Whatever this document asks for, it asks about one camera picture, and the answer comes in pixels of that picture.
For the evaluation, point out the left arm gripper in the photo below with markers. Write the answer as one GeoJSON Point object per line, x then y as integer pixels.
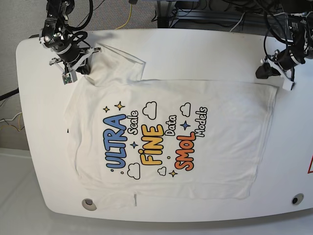
{"type": "Point", "coordinates": [280, 64]}

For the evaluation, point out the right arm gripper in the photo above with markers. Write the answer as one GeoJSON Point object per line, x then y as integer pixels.
{"type": "Point", "coordinates": [74, 58]}

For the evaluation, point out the white printed T-shirt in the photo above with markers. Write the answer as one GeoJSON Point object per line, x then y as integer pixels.
{"type": "Point", "coordinates": [194, 139]}

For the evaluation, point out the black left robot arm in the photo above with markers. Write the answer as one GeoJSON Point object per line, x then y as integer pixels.
{"type": "Point", "coordinates": [298, 41]}

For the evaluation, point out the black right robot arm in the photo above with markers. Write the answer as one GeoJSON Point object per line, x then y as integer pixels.
{"type": "Point", "coordinates": [67, 42]}

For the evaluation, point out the red triangle sticker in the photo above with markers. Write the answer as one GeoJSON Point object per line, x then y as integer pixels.
{"type": "Point", "coordinates": [310, 169]}

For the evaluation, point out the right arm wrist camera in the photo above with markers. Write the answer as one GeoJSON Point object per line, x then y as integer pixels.
{"type": "Point", "coordinates": [69, 77]}

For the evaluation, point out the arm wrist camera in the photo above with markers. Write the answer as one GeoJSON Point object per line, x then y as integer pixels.
{"type": "Point", "coordinates": [69, 77]}
{"type": "Point", "coordinates": [288, 84]}

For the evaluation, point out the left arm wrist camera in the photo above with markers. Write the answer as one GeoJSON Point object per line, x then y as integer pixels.
{"type": "Point", "coordinates": [288, 84]}

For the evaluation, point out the black aluminium frame stand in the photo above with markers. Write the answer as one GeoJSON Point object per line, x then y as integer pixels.
{"type": "Point", "coordinates": [221, 13]}

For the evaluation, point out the right table cable grommet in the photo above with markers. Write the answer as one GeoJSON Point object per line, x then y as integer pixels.
{"type": "Point", "coordinates": [297, 199]}

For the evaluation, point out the table cable grommet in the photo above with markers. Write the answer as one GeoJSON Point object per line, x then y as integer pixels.
{"type": "Point", "coordinates": [297, 199]}
{"type": "Point", "coordinates": [89, 205]}

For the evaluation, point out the left table cable grommet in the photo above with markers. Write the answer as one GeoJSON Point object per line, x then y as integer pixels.
{"type": "Point", "coordinates": [89, 205]}

